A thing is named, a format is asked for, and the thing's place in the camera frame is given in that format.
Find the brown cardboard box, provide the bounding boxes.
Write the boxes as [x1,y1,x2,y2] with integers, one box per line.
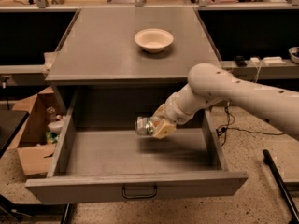
[11,87,64,176]

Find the black cable on floor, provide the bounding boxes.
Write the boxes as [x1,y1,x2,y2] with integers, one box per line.
[216,101,286,147]

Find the cream paper bowl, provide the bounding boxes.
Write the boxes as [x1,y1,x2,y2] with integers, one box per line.
[135,28,174,53]

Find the white bowl in box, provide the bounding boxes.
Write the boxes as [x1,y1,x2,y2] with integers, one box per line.
[48,120,64,134]

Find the black drawer handle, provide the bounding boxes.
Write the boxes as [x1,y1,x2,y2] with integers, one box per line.
[122,186,157,200]

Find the black power adapter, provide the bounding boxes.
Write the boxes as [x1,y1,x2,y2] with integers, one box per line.
[234,56,247,67]

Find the white hanging cables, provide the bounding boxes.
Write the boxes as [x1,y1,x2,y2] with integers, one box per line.
[253,61,263,84]

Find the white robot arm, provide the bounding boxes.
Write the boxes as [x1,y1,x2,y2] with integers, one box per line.
[153,63,299,140]

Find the grey counter cabinet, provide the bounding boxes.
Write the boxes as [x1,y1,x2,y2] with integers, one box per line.
[47,7,220,100]

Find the crushed green 7up can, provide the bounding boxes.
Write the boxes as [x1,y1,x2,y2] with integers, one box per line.
[135,117,161,135]

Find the open grey top drawer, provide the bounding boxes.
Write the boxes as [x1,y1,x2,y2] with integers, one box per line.
[26,89,248,204]

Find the grey shelf rail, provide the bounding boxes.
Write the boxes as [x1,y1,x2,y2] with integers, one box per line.
[221,60,299,80]

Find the white power strip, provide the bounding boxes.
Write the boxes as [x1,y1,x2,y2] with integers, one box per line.
[249,56,285,66]

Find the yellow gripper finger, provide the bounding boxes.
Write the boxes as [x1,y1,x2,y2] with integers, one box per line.
[152,119,176,139]
[153,104,165,119]

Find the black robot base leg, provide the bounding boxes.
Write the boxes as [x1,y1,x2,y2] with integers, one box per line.
[263,149,299,224]

